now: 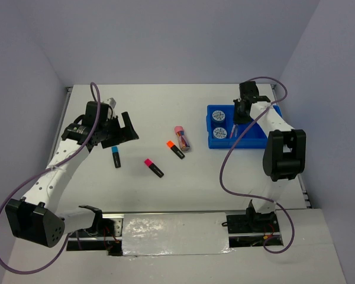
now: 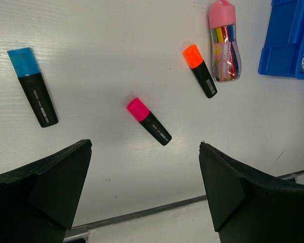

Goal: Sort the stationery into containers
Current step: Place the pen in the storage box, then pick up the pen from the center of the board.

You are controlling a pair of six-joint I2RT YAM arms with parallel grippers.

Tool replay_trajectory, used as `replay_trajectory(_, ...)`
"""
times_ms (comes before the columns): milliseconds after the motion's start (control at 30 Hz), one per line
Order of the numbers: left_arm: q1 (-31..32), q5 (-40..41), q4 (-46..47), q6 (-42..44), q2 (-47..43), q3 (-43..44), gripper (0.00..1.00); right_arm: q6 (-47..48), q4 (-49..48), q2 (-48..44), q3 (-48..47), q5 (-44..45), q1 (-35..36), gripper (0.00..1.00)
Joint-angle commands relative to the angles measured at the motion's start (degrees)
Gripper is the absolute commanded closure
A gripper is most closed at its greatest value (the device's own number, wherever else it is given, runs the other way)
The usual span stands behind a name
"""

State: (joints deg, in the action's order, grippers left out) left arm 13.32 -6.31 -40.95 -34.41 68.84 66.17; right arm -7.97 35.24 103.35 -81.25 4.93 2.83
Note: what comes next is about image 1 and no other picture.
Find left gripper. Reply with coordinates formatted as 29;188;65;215
98;112;138;149

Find blue cap black highlighter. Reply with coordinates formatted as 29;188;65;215
111;146;121;169

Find orange clear pen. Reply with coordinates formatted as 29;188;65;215
230;124;236;138

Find pink cap black highlighter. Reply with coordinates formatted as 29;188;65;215
144;159;164;178

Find orange cap black highlighter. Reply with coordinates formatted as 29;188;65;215
166;141;185;159

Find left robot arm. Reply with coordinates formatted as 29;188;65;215
5;98;139;247

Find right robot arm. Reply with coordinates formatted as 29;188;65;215
232;80;306;233

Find blue plastic sorting bin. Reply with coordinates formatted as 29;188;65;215
206;105;267;149

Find silver foil sheet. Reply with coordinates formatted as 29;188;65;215
122;212;231;256

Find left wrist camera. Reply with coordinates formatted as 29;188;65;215
106;98;116;109

